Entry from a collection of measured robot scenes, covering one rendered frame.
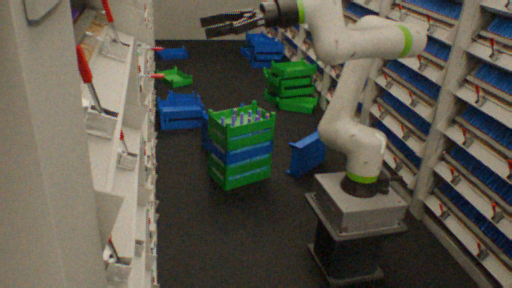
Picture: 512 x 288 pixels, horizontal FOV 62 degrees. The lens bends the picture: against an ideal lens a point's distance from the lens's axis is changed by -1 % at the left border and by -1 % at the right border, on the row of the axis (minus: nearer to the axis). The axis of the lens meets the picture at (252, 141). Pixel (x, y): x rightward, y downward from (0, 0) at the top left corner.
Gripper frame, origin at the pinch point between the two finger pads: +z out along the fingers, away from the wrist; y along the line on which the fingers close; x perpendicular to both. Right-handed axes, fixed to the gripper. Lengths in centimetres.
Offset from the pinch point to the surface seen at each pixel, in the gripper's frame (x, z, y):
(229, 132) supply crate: -71, -5, 69
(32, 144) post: 24, 14, -110
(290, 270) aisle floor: -109, -14, 6
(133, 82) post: 1.9, 19.1, -39.6
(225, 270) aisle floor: -103, 12, 10
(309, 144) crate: -97, -49, 82
